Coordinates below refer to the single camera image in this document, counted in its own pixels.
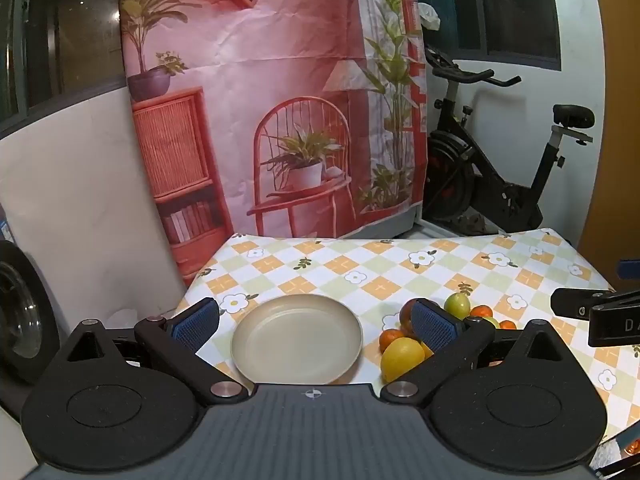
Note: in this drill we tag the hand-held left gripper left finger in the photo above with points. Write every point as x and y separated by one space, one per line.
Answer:
192 324

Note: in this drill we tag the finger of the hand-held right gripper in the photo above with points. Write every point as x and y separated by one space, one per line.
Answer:
575 302

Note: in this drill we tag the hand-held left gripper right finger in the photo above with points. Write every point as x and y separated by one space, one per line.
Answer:
435 326

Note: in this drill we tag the yellow lemon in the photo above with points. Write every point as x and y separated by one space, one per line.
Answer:
426 350
400 357

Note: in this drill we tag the red apple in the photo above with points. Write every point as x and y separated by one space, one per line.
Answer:
406 317

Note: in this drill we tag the green apple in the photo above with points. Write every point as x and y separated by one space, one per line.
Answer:
457 305
492 321

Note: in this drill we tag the orange tangerine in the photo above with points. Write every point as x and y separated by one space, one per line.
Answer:
507 324
389 339
481 311

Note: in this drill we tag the beige round plate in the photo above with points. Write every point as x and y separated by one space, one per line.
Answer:
295 345

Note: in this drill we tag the checkered flower tablecloth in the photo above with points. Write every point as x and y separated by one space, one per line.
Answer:
350 260

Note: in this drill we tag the black exercise bike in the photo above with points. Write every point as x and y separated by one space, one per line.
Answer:
480 170

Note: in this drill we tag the brown wooden door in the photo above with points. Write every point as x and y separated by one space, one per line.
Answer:
617 135

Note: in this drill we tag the pink printed backdrop cloth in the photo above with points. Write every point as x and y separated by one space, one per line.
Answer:
280 60

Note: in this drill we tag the dark glass window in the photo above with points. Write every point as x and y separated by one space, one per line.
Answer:
65 35
505 10

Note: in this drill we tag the white plastic bag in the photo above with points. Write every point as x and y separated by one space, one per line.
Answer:
429 16

